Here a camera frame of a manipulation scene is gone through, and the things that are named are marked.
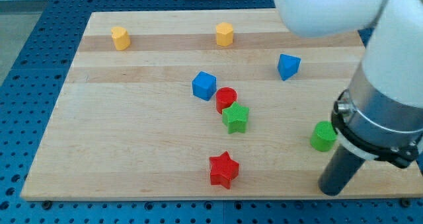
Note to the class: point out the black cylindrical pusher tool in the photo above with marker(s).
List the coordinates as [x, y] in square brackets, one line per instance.
[339, 171]

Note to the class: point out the green cylinder block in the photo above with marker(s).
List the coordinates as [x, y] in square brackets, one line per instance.
[323, 136]

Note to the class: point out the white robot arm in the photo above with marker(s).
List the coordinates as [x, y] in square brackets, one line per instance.
[378, 117]

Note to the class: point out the blue triangular block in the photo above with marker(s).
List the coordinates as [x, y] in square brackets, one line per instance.
[288, 66]

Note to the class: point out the green star block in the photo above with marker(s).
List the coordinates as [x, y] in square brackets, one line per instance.
[236, 118]

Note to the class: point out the red star block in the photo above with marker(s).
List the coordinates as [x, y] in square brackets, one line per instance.
[223, 170]

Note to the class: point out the wooden board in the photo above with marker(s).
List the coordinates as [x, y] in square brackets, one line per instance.
[126, 125]

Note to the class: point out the red cylinder block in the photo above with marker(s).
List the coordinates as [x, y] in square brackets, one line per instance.
[224, 98]

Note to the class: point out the blue cube block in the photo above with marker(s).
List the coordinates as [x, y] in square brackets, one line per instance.
[204, 85]

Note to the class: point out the yellow hexagon block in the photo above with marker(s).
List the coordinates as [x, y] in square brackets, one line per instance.
[224, 34]

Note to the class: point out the yellow heart block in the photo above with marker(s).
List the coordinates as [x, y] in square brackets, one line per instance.
[120, 37]

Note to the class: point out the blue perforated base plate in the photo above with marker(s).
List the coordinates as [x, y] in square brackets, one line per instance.
[39, 39]

